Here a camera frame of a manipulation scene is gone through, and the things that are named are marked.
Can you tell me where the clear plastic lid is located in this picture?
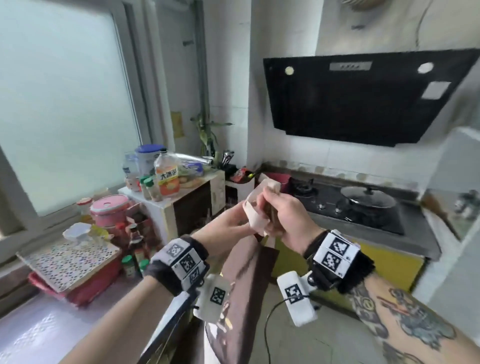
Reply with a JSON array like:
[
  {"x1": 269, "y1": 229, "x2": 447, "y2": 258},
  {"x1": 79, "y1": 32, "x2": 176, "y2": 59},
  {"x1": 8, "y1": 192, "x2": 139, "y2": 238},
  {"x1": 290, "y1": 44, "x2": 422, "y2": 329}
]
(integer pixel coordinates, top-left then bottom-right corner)
[{"x1": 62, "y1": 222, "x2": 94, "y2": 242}]

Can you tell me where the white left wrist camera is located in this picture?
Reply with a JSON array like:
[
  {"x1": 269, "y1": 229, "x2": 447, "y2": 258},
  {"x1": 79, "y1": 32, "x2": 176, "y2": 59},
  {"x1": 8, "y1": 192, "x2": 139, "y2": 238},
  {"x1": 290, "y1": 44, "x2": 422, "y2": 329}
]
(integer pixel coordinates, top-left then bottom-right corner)
[{"x1": 194, "y1": 274, "x2": 232, "y2": 324}]

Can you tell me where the brown paper bag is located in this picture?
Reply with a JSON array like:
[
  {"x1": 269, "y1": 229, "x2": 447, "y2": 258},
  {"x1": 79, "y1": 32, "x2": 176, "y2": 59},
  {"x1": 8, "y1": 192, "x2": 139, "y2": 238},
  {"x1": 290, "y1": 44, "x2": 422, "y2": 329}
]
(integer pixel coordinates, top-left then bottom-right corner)
[{"x1": 210, "y1": 178, "x2": 283, "y2": 364}]

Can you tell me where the person's right hand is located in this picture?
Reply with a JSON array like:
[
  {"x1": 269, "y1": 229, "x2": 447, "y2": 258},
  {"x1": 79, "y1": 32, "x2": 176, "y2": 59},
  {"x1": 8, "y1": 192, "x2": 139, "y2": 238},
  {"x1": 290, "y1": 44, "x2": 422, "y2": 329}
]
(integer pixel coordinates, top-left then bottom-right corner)
[{"x1": 261, "y1": 184, "x2": 325, "y2": 257}]

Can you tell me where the white canister blue lid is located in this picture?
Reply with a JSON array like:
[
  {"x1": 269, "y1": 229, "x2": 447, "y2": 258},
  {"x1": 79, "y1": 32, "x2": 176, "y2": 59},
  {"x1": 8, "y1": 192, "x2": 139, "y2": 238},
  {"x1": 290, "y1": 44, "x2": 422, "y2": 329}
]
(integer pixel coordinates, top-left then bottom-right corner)
[{"x1": 136, "y1": 144, "x2": 165, "y2": 177}]

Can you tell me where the person's left forearm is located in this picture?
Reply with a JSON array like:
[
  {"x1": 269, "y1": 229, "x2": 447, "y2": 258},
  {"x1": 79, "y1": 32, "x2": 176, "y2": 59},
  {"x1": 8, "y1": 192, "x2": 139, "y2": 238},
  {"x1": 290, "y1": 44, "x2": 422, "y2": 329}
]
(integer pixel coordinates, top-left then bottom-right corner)
[{"x1": 56, "y1": 275, "x2": 184, "y2": 364}]

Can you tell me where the glass jar red lid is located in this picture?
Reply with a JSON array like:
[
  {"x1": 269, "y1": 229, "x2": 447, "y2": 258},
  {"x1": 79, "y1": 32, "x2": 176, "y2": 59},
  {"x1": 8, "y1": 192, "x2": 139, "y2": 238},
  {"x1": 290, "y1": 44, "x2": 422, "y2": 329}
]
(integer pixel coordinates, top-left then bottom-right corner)
[{"x1": 76, "y1": 197, "x2": 94, "y2": 225}]

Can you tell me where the white microwave oven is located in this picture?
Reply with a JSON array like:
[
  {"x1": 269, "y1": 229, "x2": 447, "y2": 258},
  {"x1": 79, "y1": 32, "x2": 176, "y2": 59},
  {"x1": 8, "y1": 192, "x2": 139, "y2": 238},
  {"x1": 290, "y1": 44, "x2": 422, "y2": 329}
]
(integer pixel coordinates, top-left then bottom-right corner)
[{"x1": 118, "y1": 169, "x2": 226, "y2": 246}]

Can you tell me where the clear plastic water bottle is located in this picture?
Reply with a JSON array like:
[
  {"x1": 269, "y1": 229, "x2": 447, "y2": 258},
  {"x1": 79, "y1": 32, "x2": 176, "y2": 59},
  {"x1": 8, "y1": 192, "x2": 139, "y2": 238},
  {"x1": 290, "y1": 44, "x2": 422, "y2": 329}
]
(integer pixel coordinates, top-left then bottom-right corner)
[{"x1": 123, "y1": 153, "x2": 141, "y2": 192}]

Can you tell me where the grey vertical pipe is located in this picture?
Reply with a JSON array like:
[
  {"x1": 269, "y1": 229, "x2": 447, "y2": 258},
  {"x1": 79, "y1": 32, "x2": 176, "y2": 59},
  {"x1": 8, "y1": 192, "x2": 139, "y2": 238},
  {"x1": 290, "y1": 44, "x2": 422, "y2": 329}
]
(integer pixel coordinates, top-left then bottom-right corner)
[{"x1": 193, "y1": 0, "x2": 211, "y2": 156}]

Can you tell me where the person's left hand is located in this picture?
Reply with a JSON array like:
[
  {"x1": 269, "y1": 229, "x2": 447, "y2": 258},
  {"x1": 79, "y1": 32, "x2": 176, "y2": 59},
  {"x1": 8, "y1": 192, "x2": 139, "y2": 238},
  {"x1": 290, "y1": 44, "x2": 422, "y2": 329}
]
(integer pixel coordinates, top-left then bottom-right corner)
[{"x1": 191, "y1": 202, "x2": 251, "y2": 251}]

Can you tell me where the black pan with lid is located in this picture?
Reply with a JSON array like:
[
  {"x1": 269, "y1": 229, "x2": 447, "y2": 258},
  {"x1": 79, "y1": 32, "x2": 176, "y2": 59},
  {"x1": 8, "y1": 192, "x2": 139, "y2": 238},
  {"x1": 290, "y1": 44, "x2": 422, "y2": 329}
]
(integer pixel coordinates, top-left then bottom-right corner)
[{"x1": 335, "y1": 185, "x2": 400, "y2": 229}]

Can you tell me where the cooking oil bottle orange label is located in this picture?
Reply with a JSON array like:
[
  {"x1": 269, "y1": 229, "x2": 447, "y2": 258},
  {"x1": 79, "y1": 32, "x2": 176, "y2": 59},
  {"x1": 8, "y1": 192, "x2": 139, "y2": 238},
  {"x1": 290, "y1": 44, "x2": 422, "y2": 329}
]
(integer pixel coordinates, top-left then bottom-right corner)
[{"x1": 154, "y1": 148, "x2": 181, "y2": 197}]

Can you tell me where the black wrist marker strap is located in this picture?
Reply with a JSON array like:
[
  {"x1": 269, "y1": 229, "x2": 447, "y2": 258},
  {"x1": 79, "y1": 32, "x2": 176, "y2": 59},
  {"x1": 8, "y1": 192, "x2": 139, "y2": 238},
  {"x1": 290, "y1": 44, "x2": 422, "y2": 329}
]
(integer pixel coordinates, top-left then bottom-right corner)
[
  {"x1": 144, "y1": 234, "x2": 211, "y2": 297},
  {"x1": 304, "y1": 229, "x2": 376, "y2": 295}
]

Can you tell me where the black range hood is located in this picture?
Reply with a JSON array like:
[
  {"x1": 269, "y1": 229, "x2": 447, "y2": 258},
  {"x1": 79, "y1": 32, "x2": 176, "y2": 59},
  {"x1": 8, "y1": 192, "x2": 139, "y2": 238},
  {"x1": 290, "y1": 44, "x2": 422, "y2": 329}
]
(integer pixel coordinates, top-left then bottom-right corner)
[{"x1": 262, "y1": 48, "x2": 480, "y2": 148}]

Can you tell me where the foil roll box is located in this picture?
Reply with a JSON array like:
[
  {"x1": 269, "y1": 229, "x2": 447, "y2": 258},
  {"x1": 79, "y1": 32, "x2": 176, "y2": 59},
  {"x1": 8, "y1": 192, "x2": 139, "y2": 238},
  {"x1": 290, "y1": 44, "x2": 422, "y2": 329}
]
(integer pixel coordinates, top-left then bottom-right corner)
[{"x1": 175, "y1": 153, "x2": 215, "y2": 178}]

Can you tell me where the black left wrist marker strap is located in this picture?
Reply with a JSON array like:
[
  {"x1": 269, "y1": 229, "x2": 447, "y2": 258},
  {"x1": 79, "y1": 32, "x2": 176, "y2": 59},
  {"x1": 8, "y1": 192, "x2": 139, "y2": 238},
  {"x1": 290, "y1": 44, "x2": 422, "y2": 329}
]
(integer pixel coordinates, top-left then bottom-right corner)
[{"x1": 144, "y1": 234, "x2": 211, "y2": 297}]

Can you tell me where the red snack packet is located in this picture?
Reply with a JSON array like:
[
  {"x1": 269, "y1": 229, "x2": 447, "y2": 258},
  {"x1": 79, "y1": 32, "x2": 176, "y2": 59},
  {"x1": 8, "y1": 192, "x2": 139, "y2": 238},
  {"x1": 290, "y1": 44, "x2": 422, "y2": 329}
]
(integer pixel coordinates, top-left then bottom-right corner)
[{"x1": 229, "y1": 167, "x2": 257, "y2": 184}]

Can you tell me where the dotted cutting board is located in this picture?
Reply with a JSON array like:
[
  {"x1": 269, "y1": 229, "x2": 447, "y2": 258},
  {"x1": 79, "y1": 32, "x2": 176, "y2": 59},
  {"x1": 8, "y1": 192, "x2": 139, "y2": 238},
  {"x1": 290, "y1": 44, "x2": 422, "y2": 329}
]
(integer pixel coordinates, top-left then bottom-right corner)
[{"x1": 16, "y1": 235, "x2": 122, "y2": 294}]

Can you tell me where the green bamboo plant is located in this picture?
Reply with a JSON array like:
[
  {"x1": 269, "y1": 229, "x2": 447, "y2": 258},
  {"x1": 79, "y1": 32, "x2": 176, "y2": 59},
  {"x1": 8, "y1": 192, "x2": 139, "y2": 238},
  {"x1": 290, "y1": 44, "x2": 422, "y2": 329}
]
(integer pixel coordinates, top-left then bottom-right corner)
[{"x1": 190, "y1": 112, "x2": 234, "y2": 157}]

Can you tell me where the pink lidded food container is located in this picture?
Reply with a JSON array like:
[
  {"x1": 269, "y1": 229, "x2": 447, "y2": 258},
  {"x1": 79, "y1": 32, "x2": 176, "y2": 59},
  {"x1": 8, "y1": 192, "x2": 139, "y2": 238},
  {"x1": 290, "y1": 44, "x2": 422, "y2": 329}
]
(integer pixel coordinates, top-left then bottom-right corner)
[{"x1": 90, "y1": 194, "x2": 131, "y2": 228}]

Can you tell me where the yellow wall sticker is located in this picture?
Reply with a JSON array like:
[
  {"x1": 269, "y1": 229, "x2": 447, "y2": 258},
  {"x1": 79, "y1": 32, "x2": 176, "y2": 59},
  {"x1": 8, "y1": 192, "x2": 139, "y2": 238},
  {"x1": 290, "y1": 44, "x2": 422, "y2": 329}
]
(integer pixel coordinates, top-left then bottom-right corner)
[{"x1": 170, "y1": 110, "x2": 187, "y2": 139}]

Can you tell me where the red capped sauce bottle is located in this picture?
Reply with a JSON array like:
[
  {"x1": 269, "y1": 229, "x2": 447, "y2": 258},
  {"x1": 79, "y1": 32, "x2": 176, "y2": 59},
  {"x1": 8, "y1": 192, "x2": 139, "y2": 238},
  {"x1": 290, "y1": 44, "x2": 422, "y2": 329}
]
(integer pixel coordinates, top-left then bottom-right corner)
[{"x1": 114, "y1": 222, "x2": 129, "y2": 251}]

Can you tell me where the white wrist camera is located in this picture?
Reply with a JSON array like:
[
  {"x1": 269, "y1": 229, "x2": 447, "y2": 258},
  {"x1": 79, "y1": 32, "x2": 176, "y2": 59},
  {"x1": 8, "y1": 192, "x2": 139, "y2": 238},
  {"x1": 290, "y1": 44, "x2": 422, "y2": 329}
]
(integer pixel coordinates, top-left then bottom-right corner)
[
  {"x1": 194, "y1": 274, "x2": 232, "y2": 324},
  {"x1": 277, "y1": 271, "x2": 320, "y2": 328}
]

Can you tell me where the black cable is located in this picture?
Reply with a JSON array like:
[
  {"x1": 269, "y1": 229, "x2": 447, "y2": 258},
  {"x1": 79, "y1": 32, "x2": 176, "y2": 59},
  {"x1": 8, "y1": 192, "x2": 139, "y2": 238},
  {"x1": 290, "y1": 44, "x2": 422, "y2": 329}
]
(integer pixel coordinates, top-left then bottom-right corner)
[{"x1": 262, "y1": 294, "x2": 313, "y2": 364}]

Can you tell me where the dark sauce bottle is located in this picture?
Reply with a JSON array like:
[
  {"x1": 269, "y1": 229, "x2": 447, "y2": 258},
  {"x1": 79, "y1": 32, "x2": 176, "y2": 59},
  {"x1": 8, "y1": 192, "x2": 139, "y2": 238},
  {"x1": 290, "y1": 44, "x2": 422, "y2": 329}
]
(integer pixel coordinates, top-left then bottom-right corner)
[{"x1": 127, "y1": 223, "x2": 147, "y2": 263}]

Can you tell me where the black utensil holder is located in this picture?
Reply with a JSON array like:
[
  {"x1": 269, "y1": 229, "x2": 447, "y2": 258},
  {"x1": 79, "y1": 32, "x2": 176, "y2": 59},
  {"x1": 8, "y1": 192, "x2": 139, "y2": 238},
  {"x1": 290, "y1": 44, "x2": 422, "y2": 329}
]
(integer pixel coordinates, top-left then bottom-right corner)
[{"x1": 218, "y1": 149, "x2": 238, "y2": 172}]

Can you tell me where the red plastic container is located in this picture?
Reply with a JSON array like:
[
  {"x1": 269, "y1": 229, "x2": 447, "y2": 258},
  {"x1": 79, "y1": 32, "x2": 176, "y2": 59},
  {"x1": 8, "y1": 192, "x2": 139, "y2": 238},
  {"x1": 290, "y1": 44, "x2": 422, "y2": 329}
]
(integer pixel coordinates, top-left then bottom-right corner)
[{"x1": 267, "y1": 172, "x2": 292, "y2": 194}]

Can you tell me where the black right wrist marker strap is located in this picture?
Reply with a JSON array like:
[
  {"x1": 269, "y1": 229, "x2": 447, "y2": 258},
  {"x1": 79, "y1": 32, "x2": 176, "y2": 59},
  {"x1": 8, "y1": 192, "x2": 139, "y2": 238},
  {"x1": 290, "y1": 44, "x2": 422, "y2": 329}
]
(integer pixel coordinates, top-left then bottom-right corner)
[{"x1": 304, "y1": 229, "x2": 376, "y2": 295}]

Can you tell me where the person's right forearm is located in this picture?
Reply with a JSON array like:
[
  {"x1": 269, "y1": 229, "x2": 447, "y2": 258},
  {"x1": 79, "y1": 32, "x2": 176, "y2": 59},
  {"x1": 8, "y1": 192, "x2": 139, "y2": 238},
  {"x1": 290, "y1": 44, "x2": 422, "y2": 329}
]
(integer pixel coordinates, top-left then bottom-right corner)
[{"x1": 345, "y1": 273, "x2": 480, "y2": 364}]

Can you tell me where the frosted glass window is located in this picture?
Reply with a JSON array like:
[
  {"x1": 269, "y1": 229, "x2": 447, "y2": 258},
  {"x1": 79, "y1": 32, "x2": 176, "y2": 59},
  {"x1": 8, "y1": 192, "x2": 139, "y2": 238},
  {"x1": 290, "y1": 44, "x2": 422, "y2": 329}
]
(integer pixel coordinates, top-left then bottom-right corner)
[{"x1": 0, "y1": 0, "x2": 158, "y2": 241}]

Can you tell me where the yellow cabinet front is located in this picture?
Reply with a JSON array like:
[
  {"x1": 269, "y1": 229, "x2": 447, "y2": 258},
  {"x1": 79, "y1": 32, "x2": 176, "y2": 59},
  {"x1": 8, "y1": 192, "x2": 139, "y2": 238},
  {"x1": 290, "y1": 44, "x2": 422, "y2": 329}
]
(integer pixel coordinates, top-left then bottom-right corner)
[{"x1": 272, "y1": 236, "x2": 426, "y2": 302}]

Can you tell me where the black gas stove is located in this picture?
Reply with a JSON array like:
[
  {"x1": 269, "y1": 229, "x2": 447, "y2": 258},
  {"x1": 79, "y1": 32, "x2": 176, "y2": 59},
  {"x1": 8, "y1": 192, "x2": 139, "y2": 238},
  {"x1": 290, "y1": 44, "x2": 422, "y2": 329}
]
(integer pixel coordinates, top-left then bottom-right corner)
[{"x1": 287, "y1": 177, "x2": 406, "y2": 236}]

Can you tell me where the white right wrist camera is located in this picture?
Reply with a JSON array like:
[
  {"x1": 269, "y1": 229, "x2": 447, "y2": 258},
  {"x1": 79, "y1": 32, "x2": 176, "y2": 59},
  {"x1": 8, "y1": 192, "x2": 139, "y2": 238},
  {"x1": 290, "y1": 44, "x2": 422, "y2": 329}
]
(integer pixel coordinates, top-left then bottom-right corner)
[{"x1": 277, "y1": 271, "x2": 320, "y2": 328}]

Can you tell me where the red plastic tray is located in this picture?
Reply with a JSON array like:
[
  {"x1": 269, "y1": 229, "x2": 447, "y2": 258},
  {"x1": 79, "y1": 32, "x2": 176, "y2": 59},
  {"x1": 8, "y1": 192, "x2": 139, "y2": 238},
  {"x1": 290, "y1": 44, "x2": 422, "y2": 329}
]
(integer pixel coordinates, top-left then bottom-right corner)
[{"x1": 28, "y1": 259, "x2": 122, "y2": 308}]

